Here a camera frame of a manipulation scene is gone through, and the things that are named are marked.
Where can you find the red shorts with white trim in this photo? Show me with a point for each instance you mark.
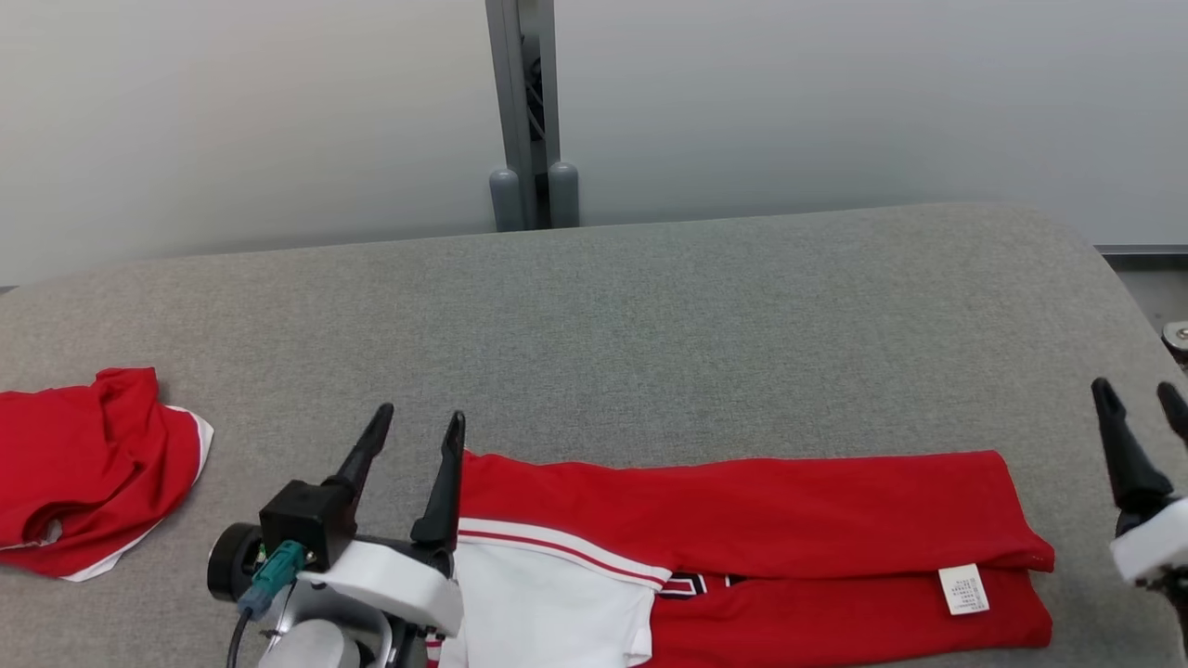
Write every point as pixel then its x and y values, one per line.
pixel 83 464

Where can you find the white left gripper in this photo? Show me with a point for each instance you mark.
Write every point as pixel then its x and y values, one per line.
pixel 399 580

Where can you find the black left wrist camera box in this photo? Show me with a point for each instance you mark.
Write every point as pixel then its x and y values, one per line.
pixel 302 520

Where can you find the red white number jersey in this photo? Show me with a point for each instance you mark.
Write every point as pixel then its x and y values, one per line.
pixel 789 520

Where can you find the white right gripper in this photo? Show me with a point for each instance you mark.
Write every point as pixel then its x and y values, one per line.
pixel 1155 547

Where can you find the grey cylinder post foot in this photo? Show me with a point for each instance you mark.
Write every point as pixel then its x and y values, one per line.
pixel 506 199
pixel 563 195

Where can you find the teal left camera connector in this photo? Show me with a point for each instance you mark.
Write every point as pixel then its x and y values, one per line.
pixel 274 575

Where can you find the grey metal post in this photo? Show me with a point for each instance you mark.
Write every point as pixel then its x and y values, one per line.
pixel 506 83

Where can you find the grey metal stand base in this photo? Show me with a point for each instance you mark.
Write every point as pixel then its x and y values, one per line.
pixel 1179 336

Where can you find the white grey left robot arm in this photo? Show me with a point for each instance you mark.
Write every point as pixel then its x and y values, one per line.
pixel 311 649

